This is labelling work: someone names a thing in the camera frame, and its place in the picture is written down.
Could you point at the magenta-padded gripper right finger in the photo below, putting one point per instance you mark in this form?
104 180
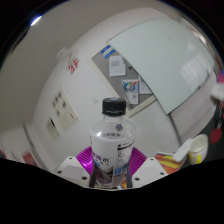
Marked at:
150 170

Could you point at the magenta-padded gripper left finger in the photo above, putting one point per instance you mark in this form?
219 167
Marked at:
71 168

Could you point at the clear black-capped drink bottle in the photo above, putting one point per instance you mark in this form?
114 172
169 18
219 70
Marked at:
111 143

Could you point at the small white flat case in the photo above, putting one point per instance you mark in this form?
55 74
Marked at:
183 150

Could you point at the flat round red coaster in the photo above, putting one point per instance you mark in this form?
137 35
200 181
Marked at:
216 136

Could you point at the sheet with colourful circle print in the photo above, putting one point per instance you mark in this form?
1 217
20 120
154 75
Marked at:
130 90

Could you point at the white paper sheet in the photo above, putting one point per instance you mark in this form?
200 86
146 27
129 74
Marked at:
117 65
145 86

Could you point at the grey framed notice board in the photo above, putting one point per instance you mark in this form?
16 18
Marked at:
115 83

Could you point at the red floor number sign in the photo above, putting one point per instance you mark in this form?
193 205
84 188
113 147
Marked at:
73 65

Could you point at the whiteboard on stand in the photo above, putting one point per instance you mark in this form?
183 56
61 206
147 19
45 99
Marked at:
163 56

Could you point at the white ceiling-edge fixture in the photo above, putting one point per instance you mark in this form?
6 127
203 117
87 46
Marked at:
63 52

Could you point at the blue header strip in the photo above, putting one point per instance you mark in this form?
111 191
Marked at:
107 52

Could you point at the small white wall chart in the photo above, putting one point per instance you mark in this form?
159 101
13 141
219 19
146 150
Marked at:
52 128

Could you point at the large white wall chart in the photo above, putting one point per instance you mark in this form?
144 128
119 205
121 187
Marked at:
65 108

